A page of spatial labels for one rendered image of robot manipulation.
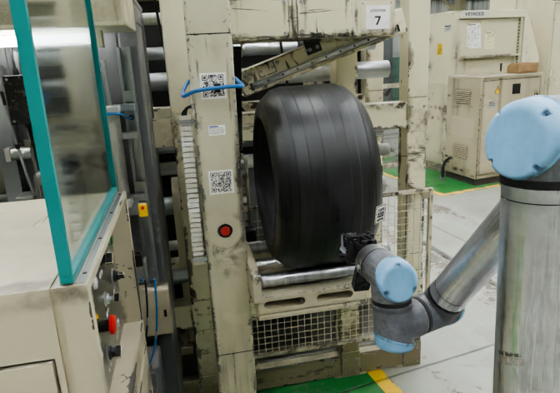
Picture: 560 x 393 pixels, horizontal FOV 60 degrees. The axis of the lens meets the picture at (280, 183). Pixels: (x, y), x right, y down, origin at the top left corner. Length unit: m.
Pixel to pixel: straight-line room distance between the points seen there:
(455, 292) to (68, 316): 0.78
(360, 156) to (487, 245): 0.47
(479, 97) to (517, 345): 5.11
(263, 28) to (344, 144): 0.57
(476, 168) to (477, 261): 4.95
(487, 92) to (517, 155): 5.17
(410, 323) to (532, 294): 0.39
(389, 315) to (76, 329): 0.65
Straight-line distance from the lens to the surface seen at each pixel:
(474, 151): 6.00
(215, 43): 1.45
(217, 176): 1.48
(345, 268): 1.59
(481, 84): 5.87
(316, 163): 1.32
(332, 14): 1.79
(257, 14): 1.73
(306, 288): 1.58
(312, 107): 1.41
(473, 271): 1.10
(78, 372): 0.88
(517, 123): 0.78
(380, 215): 1.44
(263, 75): 1.86
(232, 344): 1.72
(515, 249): 0.82
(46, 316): 0.84
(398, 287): 1.10
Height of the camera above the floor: 1.59
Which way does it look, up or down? 15 degrees down
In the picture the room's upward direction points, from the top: 3 degrees counter-clockwise
